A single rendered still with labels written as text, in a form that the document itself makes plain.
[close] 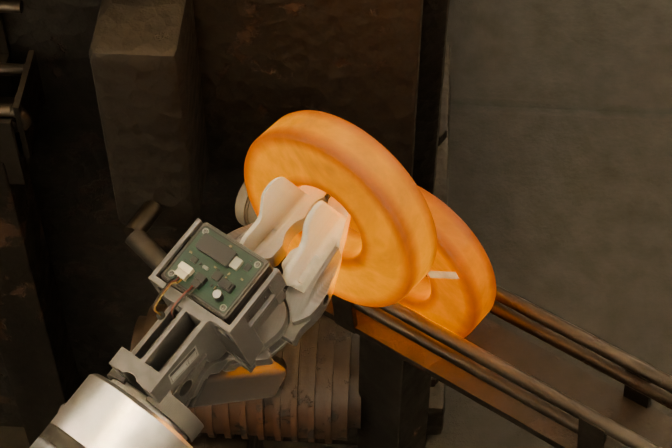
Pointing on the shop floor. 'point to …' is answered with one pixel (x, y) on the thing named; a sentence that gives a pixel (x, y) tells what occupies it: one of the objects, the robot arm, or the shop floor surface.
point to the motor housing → (325, 377)
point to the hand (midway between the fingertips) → (336, 194)
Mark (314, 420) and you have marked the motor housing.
